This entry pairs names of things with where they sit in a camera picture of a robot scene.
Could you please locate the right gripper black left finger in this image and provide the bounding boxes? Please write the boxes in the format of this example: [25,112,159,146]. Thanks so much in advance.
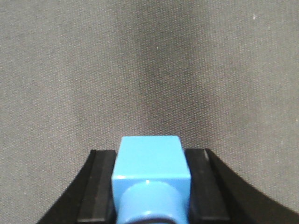
[41,150,116,224]

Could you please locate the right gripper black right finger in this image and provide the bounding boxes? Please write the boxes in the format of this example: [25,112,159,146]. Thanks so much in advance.
[185,148,299,224]

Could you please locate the light blue block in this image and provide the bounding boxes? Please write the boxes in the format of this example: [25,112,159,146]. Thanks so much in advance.
[111,135,191,224]

